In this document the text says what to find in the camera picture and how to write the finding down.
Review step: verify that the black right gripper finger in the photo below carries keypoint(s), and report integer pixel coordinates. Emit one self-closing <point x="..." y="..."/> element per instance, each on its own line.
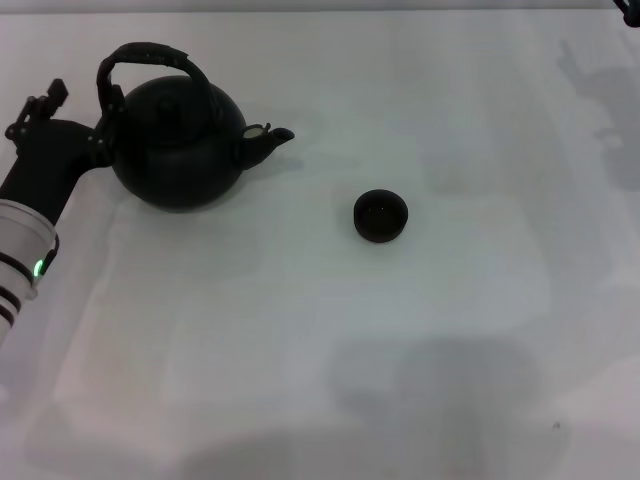
<point x="630" y="10"/>

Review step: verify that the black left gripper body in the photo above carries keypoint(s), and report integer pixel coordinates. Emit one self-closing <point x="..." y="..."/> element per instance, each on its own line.
<point x="45" y="160"/>

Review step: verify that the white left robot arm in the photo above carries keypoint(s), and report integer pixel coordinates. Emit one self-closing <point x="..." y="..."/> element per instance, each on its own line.
<point x="17" y="250"/>

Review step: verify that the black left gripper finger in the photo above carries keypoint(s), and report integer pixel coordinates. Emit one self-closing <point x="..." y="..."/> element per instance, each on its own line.
<point x="112" y="110"/>
<point x="40" y="107"/>

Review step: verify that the small black teacup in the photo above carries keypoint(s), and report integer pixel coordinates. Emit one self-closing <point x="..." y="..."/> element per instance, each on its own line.
<point x="381" y="217"/>

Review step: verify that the black round teapot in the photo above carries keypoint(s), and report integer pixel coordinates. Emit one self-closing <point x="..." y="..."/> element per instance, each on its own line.
<point x="175" y="165"/>

